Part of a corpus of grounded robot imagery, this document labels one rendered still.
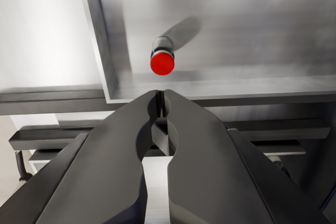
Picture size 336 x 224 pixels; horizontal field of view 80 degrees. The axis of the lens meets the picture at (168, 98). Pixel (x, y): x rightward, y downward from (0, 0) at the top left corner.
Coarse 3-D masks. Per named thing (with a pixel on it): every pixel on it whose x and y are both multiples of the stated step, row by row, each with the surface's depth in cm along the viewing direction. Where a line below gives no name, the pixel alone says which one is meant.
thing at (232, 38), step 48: (96, 0) 18; (144, 0) 18; (192, 0) 18; (240, 0) 19; (288, 0) 19; (96, 48) 17; (144, 48) 21; (192, 48) 21; (240, 48) 21; (288, 48) 21; (192, 96) 20; (240, 96) 20
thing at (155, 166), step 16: (256, 144) 26; (272, 144) 26; (288, 144) 26; (32, 160) 25; (48, 160) 25; (144, 160) 30; (160, 160) 30; (160, 176) 32; (160, 192) 34; (160, 208) 37
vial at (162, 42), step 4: (156, 40) 19; (160, 40) 19; (164, 40) 19; (168, 40) 20; (152, 44) 20; (156, 44) 18; (160, 44) 18; (164, 44) 18; (168, 44) 18; (172, 44) 20; (152, 48) 18; (156, 48) 18; (160, 48) 17; (164, 48) 17; (168, 48) 18; (172, 48) 19; (152, 52) 18; (156, 52) 17; (168, 52) 17; (172, 52) 18; (172, 56) 17
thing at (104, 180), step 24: (144, 96) 11; (120, 120) 9; (144, 120) 9; (96, 144) 8; (120, 144) 8; (144, 144) 9; (72, 168) 7; (96, 168) 7; (120, 168) 7; (72, 192) 6; (96, 192) 6; (120, 192) 6; (144, 192) 7; (48, 216) 5; (72, 216) 5; (96, 216) 5; (120, 216) 6; (144, 216) 7
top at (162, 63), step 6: (156, 54) 16; (162, 54) 16; (168, 54) 16; (150, 60) 17; (156, 60) 17; (162, 60) 17; (168, 60) 17; (150, 66) 17; (156, 66) 17; (162, 66) 17; (168, 66) 17; (156, 72) 17; (162, 72) 17; (168, 72) 17
